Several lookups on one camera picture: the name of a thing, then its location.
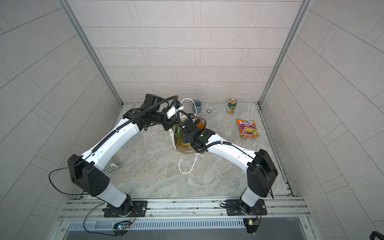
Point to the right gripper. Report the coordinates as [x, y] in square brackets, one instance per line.
[185, 140]

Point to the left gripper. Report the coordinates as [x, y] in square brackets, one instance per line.
[171, 122]

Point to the white printed paper bag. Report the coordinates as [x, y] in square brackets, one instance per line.
[185, 149]

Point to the pink candy snack bag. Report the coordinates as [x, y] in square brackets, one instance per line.
[247, 128]

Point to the yellow candy snack bag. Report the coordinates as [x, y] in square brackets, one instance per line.
[199, 122]

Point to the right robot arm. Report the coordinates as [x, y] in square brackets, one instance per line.
[259, 167]

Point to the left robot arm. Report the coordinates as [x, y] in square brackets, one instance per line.
[86, 170]

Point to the green snack bag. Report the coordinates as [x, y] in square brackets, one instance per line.
[177, 135]

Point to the teal ceramic cup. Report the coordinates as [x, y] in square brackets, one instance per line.
[198, 106]

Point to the green beverage can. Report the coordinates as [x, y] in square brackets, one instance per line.
[231, 106]

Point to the left controller board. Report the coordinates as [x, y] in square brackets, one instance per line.
[122, 226]

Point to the controller board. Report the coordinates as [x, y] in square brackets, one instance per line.
[122, 226]
[251, 225]

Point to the right controller board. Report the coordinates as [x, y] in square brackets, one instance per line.
[251, 225]

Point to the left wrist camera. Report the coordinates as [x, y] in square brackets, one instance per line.
[176, 106]

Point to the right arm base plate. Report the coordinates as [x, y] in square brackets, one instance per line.
[239, 208]

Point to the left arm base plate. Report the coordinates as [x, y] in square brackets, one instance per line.
[127, 209]

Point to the aluminium mounting rail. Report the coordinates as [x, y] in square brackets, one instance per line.
[186, 208]

